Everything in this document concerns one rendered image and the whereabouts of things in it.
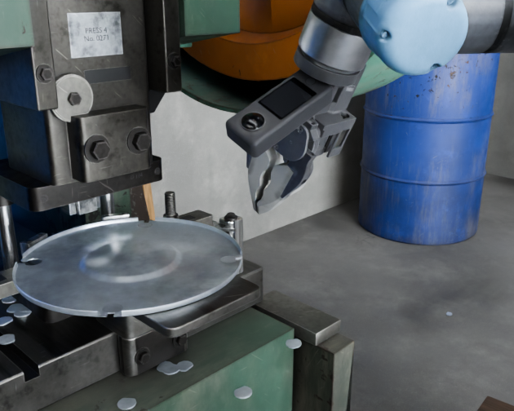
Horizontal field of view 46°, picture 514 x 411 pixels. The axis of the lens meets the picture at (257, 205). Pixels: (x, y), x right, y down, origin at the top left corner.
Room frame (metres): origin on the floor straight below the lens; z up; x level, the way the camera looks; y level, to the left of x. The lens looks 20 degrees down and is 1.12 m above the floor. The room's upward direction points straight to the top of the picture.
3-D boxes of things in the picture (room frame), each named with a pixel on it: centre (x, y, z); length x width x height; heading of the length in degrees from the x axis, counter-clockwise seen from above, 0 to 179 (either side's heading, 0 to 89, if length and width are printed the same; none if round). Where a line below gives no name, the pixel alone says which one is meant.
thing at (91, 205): (0.81, 0.25, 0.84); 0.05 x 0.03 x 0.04; 135
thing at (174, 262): (0.73, 0.16, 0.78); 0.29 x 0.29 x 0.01
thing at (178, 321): (0.69, 0.13, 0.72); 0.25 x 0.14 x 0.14; 45
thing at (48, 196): (0.82, 0.26, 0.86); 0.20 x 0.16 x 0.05; 135
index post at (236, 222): (0.85, 0.04, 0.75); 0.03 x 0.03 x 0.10; 45
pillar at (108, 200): (0.92, 0.24, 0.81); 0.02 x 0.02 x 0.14
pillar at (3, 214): (0.80, 0.35, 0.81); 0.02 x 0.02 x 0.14
